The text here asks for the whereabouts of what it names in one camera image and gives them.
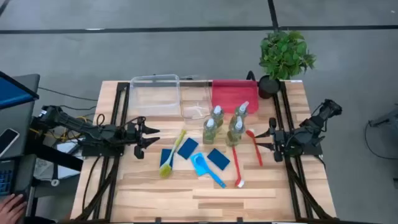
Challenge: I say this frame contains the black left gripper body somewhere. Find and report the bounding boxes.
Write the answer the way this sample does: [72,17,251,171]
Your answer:
[126,116,147,160]

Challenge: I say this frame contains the red brush white bristles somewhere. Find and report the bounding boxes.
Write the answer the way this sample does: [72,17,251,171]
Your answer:
[231,145,246,189]

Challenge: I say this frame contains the large clear plastic bin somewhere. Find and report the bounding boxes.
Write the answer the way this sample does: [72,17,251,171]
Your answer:
[129,73,181,118]

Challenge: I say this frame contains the red spoon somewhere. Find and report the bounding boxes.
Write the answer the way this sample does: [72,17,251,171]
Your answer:
[245,129,264,167]

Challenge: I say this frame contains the grey computer desk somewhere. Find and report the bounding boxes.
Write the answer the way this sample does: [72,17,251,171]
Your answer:
[0,73,41,224]

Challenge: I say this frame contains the computer monitor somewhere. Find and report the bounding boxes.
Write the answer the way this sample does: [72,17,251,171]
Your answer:
[0,70,40,110]

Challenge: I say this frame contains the small clear plastic bin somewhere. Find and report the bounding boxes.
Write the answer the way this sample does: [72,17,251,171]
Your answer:
[179,79,214,124]

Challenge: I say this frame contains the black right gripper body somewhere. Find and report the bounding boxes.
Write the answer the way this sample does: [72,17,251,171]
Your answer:
[269,117,295,162]

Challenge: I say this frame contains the clear yellow soap pump bottle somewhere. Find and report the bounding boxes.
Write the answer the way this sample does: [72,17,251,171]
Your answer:
[233,101,250,124]
[211,105,225,128]
[202,118,218,146]
[226,116,246,147]

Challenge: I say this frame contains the green leafy plant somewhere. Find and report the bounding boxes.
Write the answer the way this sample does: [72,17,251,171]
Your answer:
[259,30,317,80]

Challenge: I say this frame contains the black plant pot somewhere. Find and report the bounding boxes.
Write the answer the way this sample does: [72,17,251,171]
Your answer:
[257,75,282,100]

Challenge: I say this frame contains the grey chair base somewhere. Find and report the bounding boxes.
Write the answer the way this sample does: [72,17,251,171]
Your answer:
[368,105,398,129]

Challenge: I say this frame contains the person's hand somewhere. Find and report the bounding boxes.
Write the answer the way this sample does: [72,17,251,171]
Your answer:
[0,193,28,224]

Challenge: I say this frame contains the green dish brush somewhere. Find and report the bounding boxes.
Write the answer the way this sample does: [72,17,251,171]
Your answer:
[159,129,187,179]

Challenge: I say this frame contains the computer keyboard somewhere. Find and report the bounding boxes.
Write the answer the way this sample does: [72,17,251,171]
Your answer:
[0,167,15,197]

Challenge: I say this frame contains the black floor cable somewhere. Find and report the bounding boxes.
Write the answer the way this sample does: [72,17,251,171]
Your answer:
[364,120,398,161]
[39,86,99,102]

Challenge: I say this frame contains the smartphone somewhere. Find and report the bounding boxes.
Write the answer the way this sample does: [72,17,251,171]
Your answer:
[0,128,21,158]

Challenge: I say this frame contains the red plastic tray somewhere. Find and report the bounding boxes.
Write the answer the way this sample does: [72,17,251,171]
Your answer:
[211,79,259,114]

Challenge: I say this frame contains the yellow cable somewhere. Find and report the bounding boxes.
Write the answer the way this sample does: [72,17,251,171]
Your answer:
[29,115,94,141]

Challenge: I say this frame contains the black aluminium frame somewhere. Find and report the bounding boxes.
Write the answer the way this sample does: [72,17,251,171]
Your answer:
[74,81,131,222]
[273,81,336,222]

